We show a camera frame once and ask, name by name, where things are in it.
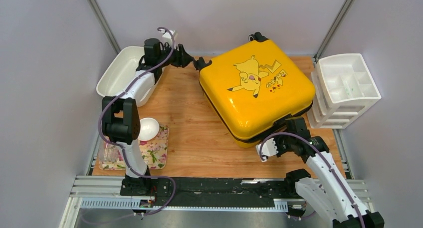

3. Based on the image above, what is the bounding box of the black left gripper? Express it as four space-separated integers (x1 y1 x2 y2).
157 41 195 69

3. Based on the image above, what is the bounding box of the white small bowl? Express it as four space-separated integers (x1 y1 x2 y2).
138 118 160 141

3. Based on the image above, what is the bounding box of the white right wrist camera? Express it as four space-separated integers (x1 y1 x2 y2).
255 136 281 162

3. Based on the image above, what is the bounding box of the yellow cartoon hard-shell suitcase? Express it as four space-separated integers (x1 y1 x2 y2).
195 32 316 148

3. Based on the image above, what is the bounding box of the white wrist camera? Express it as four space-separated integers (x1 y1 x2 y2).
160 29 178 49
255 136 281 162

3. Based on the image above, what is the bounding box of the clear glass cup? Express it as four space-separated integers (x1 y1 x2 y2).
98 140 121 163

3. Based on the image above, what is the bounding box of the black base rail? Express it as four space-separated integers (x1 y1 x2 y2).
120 177 301 208

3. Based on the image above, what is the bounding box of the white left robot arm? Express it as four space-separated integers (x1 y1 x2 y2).
98 38 194 196

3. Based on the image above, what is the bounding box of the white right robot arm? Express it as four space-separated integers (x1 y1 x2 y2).
272 117 385 228

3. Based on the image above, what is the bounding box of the white drawer organizer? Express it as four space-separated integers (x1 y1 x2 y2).
307 53 381 129

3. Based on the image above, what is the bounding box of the white rectangular basin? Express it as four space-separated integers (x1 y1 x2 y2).
96 46 157 107

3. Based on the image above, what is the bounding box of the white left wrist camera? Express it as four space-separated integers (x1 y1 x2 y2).
160 29 178 49

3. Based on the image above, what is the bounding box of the floral tray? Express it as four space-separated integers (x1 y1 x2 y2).
98 125 169 170

